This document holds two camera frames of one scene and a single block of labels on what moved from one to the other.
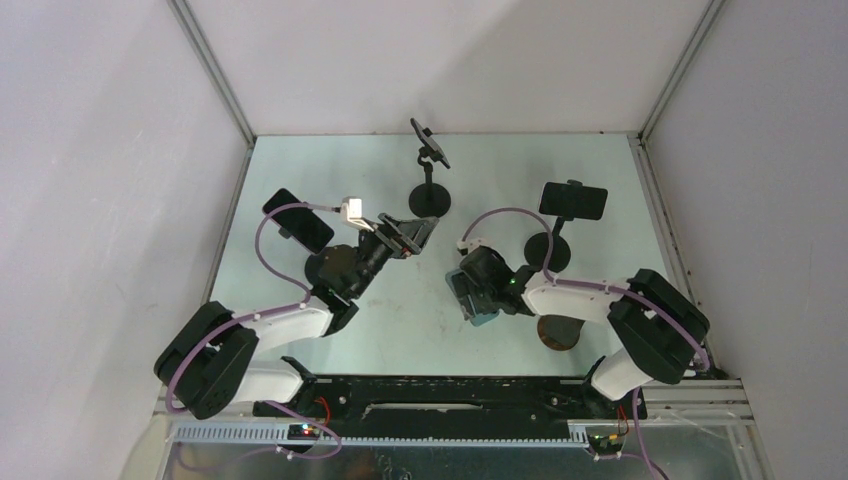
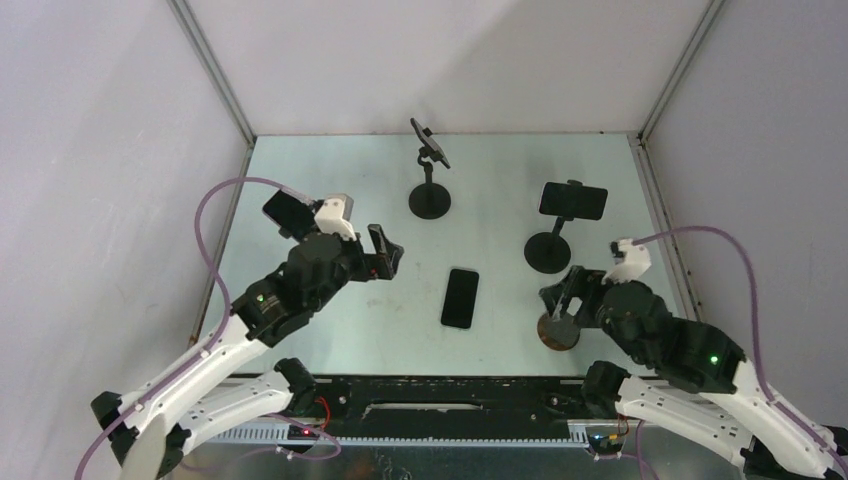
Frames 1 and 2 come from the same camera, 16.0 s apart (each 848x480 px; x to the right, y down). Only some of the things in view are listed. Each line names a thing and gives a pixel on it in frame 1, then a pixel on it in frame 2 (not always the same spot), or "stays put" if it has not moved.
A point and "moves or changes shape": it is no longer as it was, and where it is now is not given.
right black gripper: [492, 307] to [582, 283]
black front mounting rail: [438, 405] stays put
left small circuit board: [302, 432] stays put
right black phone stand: [536, 249] stays put
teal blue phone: [467, 294] moves or changes shape
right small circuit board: [605, 445] stays put
